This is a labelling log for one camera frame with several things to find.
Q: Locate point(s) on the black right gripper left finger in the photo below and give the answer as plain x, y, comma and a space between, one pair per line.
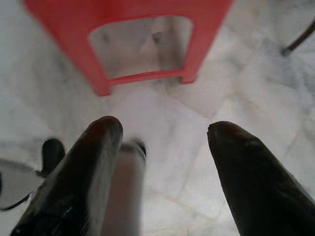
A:
73, 184

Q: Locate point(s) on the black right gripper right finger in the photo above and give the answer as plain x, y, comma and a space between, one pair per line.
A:
258, 191

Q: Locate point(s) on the red plastic stool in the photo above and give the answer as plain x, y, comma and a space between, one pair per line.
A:
61, 29

